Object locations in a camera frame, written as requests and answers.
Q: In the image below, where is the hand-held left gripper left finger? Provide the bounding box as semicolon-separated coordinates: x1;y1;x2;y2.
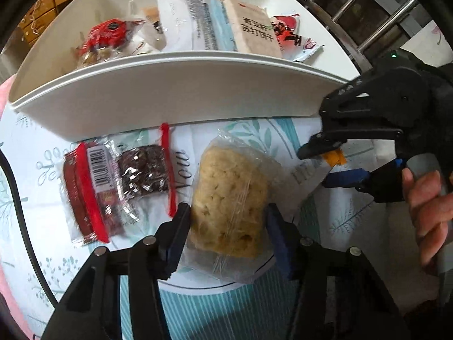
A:
42;203;192;340

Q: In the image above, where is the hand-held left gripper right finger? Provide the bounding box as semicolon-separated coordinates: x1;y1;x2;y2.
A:
266;203;413;340

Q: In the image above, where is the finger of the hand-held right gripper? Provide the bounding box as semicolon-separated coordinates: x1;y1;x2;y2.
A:
296;73;407;160
324;159;414;204

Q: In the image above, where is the orange candy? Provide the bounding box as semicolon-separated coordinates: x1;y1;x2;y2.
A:
320;149;345;167

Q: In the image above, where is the beige cake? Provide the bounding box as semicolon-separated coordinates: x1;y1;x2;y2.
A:
179;127;284;284

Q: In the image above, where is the white plastic tray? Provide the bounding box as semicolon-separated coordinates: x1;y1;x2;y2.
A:
8;0;363;142

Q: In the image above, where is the person's right hand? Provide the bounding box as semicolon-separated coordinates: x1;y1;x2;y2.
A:
401;167;453;269

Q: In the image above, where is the teal white printed tablecloth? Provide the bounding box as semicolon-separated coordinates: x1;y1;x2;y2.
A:
0;78;439;340

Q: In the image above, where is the brown cake red-edged packet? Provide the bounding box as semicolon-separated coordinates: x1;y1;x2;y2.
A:
63;123;178;247

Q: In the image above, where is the metal railing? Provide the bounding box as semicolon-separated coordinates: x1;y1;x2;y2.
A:
265;0;439;68

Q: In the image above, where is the red white snack packet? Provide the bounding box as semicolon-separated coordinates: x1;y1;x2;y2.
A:
269;12;324;62

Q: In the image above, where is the beige cracker packet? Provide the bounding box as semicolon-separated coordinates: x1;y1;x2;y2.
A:
219;0;284;59

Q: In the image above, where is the light blue white snack packet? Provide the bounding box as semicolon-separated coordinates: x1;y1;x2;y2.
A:
156;0;238;52

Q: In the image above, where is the small beige snack packet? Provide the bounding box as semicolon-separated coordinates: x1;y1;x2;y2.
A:
136;5;168;52

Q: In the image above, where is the red foil nut snack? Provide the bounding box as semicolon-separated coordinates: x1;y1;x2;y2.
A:
74;18;146;68

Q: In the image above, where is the wooden cabinet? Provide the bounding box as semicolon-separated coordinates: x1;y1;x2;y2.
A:
16;0;68;48

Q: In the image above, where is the black cable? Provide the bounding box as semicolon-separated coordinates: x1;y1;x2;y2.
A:
0;150;59;307

